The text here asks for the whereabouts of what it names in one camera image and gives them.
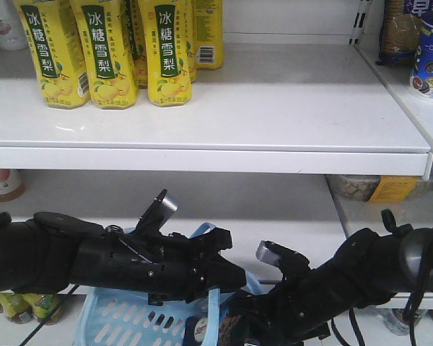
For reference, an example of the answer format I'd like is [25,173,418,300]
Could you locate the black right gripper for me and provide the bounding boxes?
[230,270,331,345]

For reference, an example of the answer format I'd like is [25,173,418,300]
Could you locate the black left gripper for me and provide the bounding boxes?
[69,227,247,305]

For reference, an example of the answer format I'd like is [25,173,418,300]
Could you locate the chocolate cookie box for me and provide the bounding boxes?
[183,314,240,346]

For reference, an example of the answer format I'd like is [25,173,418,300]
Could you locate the light blue plastic basket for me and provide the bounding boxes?
[74,222,264,346]

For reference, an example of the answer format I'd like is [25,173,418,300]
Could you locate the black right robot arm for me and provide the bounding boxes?
[229,209,433,345]

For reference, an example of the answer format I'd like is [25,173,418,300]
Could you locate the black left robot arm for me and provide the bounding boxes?
[0,212,246,306]

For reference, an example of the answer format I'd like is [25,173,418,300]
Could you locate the clear tub of nuts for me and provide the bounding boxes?
[326,174,431,203]

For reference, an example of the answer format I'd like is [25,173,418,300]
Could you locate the white supermarket shelving unit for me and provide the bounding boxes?
[0,1,433,280]

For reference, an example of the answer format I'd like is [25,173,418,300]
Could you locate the orange juice bottle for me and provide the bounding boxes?
[0,169,25,202]

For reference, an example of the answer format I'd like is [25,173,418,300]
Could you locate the yellow pear drink bottle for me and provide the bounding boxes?
[70,1,139,110]
[14,1,89,109]
[138,0,192,107]

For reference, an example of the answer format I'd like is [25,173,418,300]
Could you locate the blue white snack cup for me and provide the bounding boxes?
[409,12,433,102]

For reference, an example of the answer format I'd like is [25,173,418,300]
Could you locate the dark cracker package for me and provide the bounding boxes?
[378,1,421,66]

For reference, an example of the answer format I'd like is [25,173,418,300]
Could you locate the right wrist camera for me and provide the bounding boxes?
[255,241,311,281]

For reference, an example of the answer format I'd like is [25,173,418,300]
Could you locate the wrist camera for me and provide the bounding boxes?
[255,241,311,281]
[134,189,178,236]

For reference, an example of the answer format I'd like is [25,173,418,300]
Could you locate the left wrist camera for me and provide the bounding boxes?
[134,189,178,236]

